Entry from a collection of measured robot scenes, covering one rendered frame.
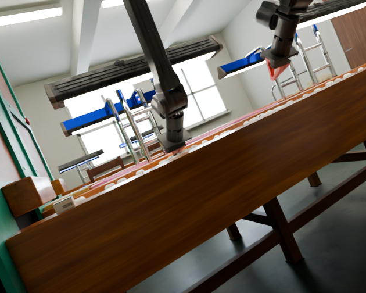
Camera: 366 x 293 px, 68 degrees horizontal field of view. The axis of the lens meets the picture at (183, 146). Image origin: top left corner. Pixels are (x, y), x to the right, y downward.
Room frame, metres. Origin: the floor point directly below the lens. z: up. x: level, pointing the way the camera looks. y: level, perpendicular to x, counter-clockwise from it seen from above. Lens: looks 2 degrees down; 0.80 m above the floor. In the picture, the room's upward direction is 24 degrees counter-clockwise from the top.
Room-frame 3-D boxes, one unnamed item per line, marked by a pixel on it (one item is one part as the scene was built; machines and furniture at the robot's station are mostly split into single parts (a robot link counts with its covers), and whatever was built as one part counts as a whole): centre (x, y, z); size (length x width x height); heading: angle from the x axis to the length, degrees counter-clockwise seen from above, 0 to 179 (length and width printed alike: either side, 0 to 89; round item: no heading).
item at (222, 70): (1.80, -0.68, 1.08); 0.62 x 0.08 x 0.07; 111
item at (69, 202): (0.54, 0.26, 0.77); 0.06 x 0.04 x 0.02; 21
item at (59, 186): (1.34, 0.65, 0.83); 0.30 x 0.06 x 0.07; 21
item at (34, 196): (0.71, 0.41, 0.83); 0.30 x 0.06 x 0.07; 21
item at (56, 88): (0.92, 0.02, 1.08); 0.62 x 0.08 x 0.07; 111
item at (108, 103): (1.37, 0.19, 0.90); 0.20 x 0.19 x 0.45; 111
